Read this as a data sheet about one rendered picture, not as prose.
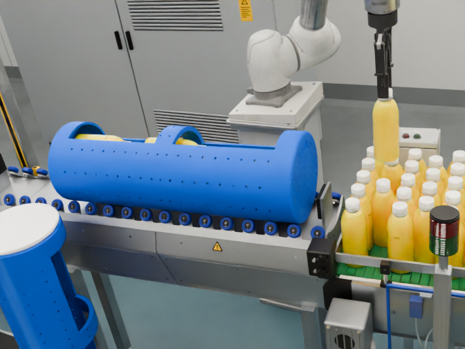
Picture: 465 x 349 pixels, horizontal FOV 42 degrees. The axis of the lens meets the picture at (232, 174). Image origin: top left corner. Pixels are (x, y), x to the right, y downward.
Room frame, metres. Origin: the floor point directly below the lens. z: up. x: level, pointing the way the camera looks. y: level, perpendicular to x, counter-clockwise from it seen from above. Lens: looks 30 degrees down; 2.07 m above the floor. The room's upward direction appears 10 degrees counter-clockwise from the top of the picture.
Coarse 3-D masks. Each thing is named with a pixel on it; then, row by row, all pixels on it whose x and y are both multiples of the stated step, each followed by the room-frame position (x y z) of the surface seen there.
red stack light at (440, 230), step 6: (432, 222) 1.07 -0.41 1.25; (438, 222) 1.06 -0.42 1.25; (456, 222) 1.05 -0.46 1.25; (432, 228) 1.07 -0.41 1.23; (438, 228) 1.06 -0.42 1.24; (444, 228) 1.05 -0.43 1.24; (450, 228) 1.05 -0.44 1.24; (456, 228) 1.05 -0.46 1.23; (432, 234) 1.07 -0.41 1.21; (438, 234) 1.06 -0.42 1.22; (444, 234) 1.05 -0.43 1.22; (450, 234) 1.05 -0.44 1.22; (456, 234) 1.05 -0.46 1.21
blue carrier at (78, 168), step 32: (64, 128) 1.97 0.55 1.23; (96, 128) 2.07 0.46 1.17; (192, 128) 1.86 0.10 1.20; (64, 160) 1.85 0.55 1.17; (96, 160) 1.80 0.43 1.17; (128, 160) 1.75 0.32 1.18; (160, 160) 1.70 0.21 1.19; (192, 160) 1.65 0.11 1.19; (224, 160) 1.61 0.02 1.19; (256, 160) 1.57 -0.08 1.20; (288, 160) 1.53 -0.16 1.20; (64, 192) 1.86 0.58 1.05; (96, 192) 1.79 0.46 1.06; (128, 192) 1.73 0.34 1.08; (160, 192) 1.67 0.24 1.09; (192, 192) 1.62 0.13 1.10; (224, 192) 1.57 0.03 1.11; (256, 192) 1.52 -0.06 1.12; (288, 192) 1.48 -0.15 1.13
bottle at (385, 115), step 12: (384, 108) 1.51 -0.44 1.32; (396, 108) 1.52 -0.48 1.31; (384, 120) 1.50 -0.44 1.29; (396, 120) 1.51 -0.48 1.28; (384, 132) 1.50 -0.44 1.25; (396, 132) 1.51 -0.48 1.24; (384, 144) 1.50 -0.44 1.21; (396, 144) 1.51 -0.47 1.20; (384, 156) 1.50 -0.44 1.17; (396, 156) 1.51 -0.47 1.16
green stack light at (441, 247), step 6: (432, 240) 1.07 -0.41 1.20; (438, 240) 1.06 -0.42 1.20; (444, 240) 1.05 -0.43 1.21; (450, 240) 1.05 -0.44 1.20; (456, 240) 1.05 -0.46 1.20; (432, 246) 1.07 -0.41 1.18; (438, 246) 1.06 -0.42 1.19; (444, 246) 1.05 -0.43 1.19; (450, 246) 1.05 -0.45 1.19; (456, 246) 1.05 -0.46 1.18; (432, 252) 1.07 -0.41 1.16; (438, 252) 1.06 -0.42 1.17; (444, 252) 1.05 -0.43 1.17; (450, 252) 1.05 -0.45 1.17; (456, 252) 1.05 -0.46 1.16
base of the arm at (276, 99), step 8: (248, 88) 2.42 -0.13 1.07; (288, 88) 2.29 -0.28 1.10; (296, 88) 2.33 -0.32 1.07; (256, 96) 2.31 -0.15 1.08; (264, 96) 2.28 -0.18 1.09; (272, 96) 2.27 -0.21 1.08; (280, 96) 2.27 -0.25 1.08; (288, 96) 2.27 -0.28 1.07; (248, 104) 2.32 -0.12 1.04; (256, 104) 2.30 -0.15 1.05; (264, 104) 2.27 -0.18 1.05; (272, 104) 2.24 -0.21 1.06; (280, 104) 2.22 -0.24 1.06
